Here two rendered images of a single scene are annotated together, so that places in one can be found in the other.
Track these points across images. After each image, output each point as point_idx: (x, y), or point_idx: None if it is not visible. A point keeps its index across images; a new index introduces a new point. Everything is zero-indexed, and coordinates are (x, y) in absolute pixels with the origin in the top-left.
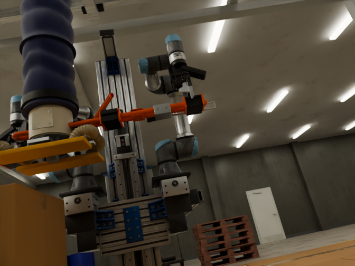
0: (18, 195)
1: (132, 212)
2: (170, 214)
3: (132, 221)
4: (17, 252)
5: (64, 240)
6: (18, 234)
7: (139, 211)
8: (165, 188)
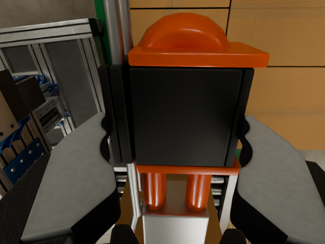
0: (218, 237)
1: (16, 171)
2: (26, 108)
3: (27, 163)
4: (211, 198)
5: (125, 202)
6: (212, 208)
7: (9, 162)
8: (6, 132)
